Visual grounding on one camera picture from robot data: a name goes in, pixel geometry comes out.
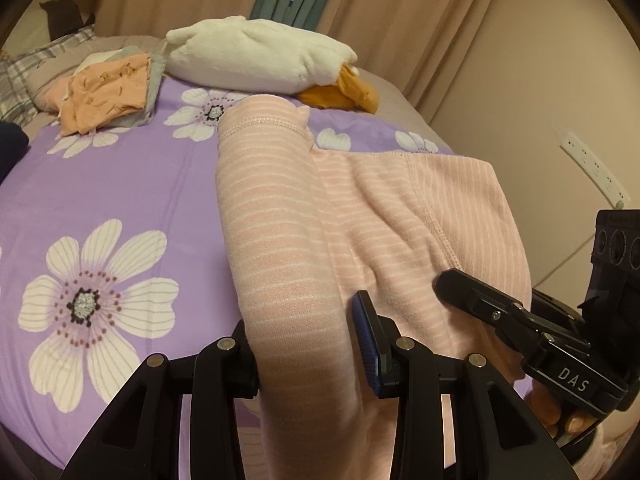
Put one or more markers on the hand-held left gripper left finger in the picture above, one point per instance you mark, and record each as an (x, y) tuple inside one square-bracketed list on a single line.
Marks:
[(225, 375)]

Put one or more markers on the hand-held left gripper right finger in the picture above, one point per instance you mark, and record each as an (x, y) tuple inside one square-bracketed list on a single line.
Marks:
[(365, 335)]

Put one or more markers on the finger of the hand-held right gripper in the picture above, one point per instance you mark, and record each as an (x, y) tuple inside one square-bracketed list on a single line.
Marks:
[(500, 315)]

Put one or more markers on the pink striped garment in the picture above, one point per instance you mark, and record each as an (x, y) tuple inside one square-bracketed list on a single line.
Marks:
[(280, 240)]

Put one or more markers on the person's right hand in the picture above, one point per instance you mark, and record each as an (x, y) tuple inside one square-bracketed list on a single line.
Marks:
[(560, 412)]

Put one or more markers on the white power strip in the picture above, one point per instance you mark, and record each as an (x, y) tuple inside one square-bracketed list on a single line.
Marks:
[(595, 167)]

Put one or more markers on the purple floral blanket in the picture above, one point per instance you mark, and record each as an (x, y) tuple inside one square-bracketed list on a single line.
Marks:
[(150, 185)]

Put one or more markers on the beige bed sheet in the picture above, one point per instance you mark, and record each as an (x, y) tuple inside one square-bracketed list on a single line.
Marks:
[(395, 100)]

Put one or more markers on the white plush duck toy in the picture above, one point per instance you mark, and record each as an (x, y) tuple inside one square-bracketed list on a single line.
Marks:
[(250, 55)]

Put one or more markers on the grey garment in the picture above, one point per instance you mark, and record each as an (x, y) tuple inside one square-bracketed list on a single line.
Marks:
[(156, 80)]

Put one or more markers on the dark blue cloth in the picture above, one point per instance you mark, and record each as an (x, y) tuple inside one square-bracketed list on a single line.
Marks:
[(11, 152)]

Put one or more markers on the orange printed garment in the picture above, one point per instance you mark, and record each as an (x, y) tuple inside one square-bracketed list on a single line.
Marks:
[(105, 90)]

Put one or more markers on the beige curtain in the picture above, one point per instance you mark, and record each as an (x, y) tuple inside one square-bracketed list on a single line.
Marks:
[(400, 20)]

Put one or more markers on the grey plaid pillow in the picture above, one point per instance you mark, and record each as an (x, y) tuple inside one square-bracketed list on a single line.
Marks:
[(30, 67)]

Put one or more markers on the dark brown cloth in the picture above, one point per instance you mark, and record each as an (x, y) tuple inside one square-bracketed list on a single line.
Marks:
[(65, 15)]

